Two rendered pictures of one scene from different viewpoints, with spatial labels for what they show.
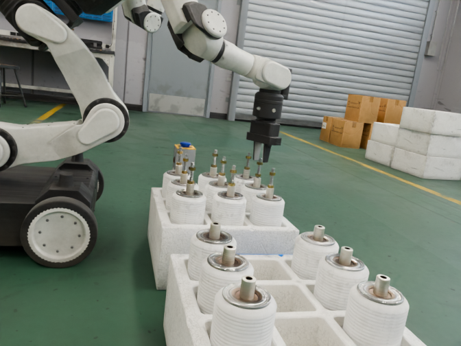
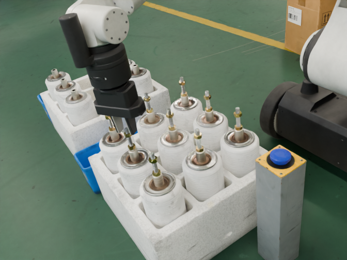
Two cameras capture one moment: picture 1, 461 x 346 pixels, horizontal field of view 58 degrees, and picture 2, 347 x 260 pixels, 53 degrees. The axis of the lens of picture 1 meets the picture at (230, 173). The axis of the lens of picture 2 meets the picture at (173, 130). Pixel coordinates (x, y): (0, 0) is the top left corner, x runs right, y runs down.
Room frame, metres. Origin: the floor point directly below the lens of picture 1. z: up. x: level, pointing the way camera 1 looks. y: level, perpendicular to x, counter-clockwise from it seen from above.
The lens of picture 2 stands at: (1.97, -0.11, 0.79)
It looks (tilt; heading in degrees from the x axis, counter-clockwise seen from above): 35 degrees down; 169
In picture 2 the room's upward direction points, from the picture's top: 11 degrees counter-clockwise
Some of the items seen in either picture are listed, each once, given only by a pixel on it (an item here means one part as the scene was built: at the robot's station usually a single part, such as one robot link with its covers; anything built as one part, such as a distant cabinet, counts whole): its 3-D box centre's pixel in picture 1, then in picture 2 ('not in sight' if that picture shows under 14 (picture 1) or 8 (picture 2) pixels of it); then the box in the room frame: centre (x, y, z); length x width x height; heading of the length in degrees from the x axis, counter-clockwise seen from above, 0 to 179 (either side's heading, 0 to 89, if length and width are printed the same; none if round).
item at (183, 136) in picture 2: (220, 185); (174, 137); (1.26, 0.03, 0.25); 0.08 x 0.08 x 0.01
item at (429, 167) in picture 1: (426, 163); not in sight; (3.53, -1.65, 0.09); 0.39 x 0.39 x 0.18; 20
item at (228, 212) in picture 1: (226, 225); (157, 145); (1.14, -0.01, 0.16); 0.10 x 0.10 x 0.18
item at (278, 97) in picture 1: (272, 85); (96, 37); (1.31, -0.09, 0.57); 0.11 x 0.11 x 0.11; 34
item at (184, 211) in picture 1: (186, 224); (189, 128); (1.11, 0.11, 0.16); 0.10 x 0.10 x 0.18
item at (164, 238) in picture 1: (215, 233); (183, 182); (1.26, 0.03, 0.09); 0.39 x 0.39 x 0.18; 16
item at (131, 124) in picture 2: (256, 150); (132, 122); (1.31, -0.07, 0.37); 0.03 x 0.02 x 0.06; 139
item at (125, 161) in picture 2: (256, 186); (135, 158); (1.29, -0.09, 0.25); 0.08 x 0.08 x 0.01
